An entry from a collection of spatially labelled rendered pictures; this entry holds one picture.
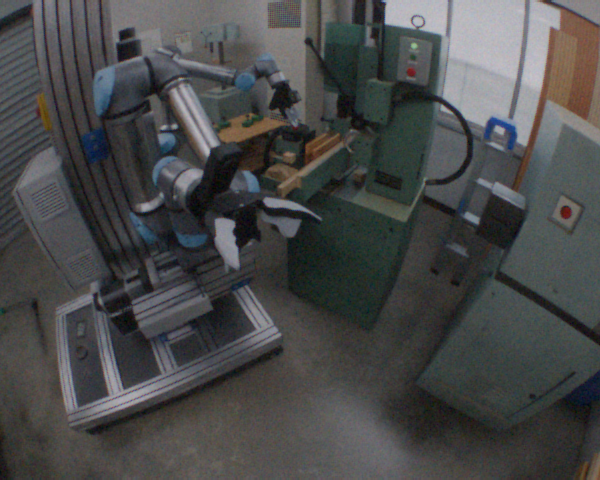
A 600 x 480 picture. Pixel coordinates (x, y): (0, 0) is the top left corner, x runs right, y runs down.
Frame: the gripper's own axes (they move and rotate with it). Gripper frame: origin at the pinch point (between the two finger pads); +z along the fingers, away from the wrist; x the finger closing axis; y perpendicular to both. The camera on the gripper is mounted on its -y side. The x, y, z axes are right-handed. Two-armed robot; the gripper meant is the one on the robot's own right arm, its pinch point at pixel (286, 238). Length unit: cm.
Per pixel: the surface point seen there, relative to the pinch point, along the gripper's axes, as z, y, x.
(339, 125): -50, 8, -86
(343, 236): -33, 53, -76
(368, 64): -38, -22, -80
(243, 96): -258, 33, -196
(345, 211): -33, 40, -74
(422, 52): -14, -30, -72
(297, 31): -169, -44, -181
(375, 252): -17, 55, -79
